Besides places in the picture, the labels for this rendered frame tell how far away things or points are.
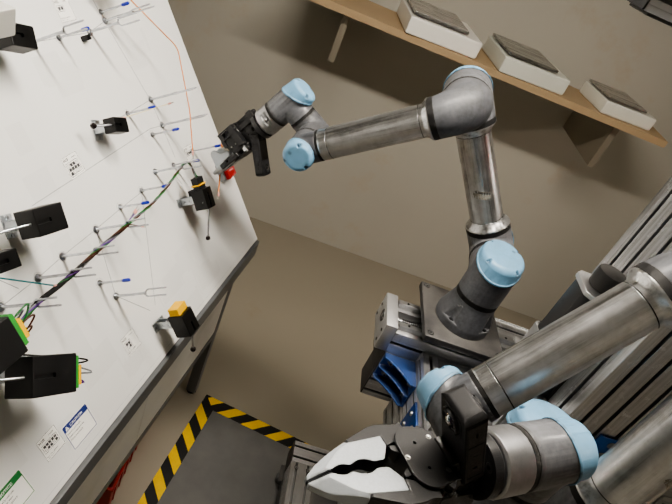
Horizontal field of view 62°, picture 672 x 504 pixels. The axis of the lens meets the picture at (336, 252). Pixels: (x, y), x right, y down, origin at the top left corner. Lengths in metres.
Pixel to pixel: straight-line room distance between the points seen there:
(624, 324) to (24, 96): 1.14
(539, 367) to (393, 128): 0.67
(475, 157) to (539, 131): 1.96
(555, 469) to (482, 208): 0.89
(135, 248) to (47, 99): 0.38
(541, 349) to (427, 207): 2.72
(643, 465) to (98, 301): 1.07
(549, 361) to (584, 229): 2.96
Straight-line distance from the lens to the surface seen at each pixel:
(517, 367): 0.80
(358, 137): 1.29
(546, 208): 3.60
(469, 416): 0.54
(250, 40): 3.18
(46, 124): 1.33
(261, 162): 1.51
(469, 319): 1.46
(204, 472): 2.36
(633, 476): 0.95
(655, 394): 1.27
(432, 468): 0.58
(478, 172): 1.43
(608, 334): 0.82
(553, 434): 0.70
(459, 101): 1.25
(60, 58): 1.41
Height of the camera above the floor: 2.02
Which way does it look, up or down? 34 degrees down
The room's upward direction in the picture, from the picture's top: 25 degrees clockwise
